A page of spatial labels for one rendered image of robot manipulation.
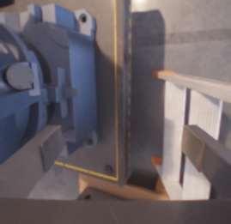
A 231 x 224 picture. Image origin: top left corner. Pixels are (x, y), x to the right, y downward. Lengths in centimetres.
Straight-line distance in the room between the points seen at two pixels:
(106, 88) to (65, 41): 23
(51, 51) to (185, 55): 64
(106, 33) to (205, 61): 52
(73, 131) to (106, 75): 24
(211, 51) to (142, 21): 38
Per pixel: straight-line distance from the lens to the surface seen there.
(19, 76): 38
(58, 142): 16
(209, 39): 93
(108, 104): 64
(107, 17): 65
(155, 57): 93
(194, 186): 62
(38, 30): 61
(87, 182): 118
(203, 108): 51
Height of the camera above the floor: 91
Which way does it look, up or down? 63 degrees down
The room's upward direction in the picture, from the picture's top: 121 degrees counter-clockwise
